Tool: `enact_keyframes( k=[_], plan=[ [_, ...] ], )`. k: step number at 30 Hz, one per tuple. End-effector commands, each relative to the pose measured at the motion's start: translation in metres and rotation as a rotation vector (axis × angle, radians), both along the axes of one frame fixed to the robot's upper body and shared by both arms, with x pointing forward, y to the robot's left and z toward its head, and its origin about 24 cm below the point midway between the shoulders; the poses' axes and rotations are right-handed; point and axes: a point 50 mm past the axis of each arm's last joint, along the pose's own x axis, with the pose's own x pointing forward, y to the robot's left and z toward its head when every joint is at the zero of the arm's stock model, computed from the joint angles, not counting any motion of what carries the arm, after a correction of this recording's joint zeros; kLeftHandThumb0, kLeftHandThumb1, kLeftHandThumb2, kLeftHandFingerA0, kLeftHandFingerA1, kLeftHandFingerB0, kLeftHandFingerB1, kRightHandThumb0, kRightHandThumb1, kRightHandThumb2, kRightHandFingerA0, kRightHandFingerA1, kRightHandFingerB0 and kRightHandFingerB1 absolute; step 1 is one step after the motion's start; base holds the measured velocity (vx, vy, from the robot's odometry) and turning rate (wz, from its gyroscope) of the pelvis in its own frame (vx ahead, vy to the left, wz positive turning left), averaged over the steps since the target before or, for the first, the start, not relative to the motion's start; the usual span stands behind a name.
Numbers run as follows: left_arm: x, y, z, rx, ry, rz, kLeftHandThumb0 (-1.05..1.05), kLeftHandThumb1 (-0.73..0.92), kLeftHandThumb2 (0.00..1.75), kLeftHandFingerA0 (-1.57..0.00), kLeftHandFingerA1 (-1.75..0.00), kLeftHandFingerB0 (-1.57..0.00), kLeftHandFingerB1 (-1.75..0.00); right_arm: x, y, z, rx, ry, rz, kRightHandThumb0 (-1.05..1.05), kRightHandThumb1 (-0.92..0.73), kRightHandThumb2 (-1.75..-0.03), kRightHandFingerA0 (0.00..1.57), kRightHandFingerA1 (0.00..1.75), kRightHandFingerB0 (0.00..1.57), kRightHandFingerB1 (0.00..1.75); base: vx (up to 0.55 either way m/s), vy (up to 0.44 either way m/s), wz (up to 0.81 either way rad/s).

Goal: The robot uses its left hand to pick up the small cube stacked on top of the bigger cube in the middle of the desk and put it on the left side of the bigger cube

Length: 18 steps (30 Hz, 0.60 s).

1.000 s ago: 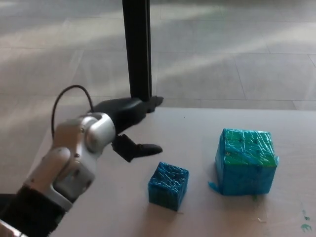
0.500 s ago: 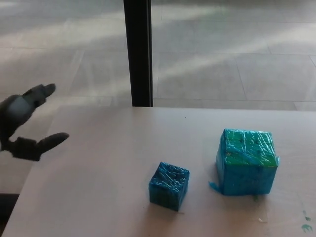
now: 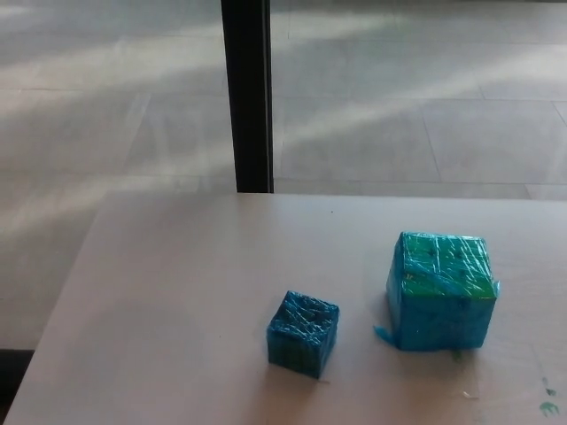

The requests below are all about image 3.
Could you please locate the black window frame post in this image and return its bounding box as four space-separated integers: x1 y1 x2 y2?
220 0 276 195

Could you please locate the small blue taped cube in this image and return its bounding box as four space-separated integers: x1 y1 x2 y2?
265 290 341 381

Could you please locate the big blue taped cube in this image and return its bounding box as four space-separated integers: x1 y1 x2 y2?
374 230 503 353

